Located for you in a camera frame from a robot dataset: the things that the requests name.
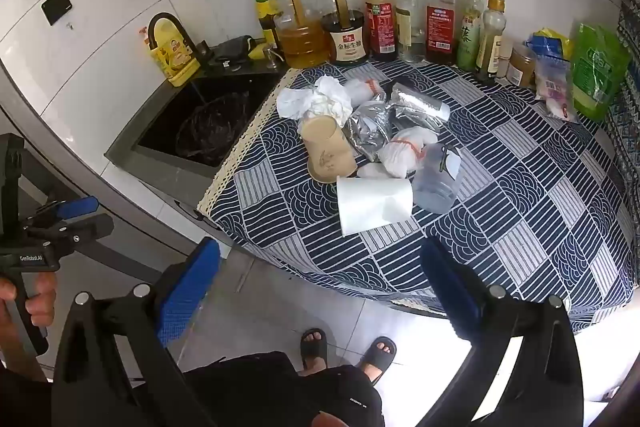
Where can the small brown jar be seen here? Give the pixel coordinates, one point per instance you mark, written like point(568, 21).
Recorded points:
point(521, 69)

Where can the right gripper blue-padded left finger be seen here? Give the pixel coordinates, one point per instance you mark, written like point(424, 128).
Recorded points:
point(182, 287)

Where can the blue white patterned tablecloth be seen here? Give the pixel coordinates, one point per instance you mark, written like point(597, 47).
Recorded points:
point(540, 210)

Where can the silver foil bag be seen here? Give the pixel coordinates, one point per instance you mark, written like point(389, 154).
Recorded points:
point(370, 128)

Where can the black kitchen sink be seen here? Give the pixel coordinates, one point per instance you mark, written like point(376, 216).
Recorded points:
point(146, 146)

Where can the clear vinegar bottle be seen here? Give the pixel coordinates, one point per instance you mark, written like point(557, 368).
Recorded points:
point(410, 30)

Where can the white tissue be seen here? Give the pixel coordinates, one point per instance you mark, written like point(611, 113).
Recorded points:
point(328, 97)

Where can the soy sauce jug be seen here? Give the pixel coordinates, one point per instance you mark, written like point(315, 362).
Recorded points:
point(344, 31)

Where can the steel soap dispenser pump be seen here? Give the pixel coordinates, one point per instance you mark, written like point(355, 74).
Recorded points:
point(271, 57)

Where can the person's left forearm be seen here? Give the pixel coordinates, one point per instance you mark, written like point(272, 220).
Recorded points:
point(18, 360)

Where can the clear plastic packet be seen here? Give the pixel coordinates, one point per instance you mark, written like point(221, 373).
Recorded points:
point(553, 87)

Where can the left black slipper foot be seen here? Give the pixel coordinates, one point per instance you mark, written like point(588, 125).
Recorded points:
point(313, 352)

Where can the cooking oil jug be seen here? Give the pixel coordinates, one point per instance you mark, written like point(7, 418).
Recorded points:
point(301, 35)

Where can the silver foil roll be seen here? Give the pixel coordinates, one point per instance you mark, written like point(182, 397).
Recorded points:
point(418, 107)

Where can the black slipper foot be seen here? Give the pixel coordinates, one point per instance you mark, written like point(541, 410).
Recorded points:
point(313, 352)
point(378, 358)

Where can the red label dark bottle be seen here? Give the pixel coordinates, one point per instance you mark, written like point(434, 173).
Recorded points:
point(439, 44)

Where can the yellow dish soap bottle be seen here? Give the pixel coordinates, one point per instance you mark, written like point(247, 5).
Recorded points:
point(172, 56)

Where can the right black slipper foot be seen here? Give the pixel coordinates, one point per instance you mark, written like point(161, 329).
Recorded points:
point(378, 358)

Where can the small black wall plate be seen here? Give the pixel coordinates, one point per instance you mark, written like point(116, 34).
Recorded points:
point(53, 10)

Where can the white paper cup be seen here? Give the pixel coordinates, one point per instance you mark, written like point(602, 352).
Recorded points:
point(366, 204)

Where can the red label sauce bottle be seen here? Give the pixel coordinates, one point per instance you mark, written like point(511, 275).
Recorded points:
point(381, 29)

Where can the blue yellow packet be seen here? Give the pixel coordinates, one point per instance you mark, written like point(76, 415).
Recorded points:
point(548, 42)

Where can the ethnic pattern blue cloth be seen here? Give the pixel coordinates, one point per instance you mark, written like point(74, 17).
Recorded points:
point(622, 122)

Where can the black sink faucet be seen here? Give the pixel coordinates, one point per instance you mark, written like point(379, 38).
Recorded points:
point(201, 57)

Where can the green label oil bottle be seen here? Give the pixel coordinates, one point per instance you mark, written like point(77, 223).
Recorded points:
point(267, 12)

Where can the clear plastic cup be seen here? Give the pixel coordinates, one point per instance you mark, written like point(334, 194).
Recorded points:
point(437, 180)

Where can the black trash bag bin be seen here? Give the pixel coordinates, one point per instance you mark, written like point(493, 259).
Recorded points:
point(208, 134)

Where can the yellow sponge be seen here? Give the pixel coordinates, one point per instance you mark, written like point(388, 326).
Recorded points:
point(260, 52)

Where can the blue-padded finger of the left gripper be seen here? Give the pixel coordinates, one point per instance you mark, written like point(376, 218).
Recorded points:
point(77, 207)
point(68, 236)

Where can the small seasoning bottle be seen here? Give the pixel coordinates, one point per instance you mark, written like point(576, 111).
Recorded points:
point(493, 25)

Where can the person's left hand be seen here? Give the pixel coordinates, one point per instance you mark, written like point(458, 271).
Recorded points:
point(40, 306)

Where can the green tea bottle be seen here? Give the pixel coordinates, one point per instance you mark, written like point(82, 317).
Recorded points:
point(469, 41)

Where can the white sock orange band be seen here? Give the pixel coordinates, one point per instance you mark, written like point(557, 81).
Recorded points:
point(361, 91)
point(401, 156)

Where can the green snack bag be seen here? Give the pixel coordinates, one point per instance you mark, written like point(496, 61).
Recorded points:
point(598, 66)

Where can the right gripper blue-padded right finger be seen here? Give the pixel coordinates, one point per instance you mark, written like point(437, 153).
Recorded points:
point(459, 290)

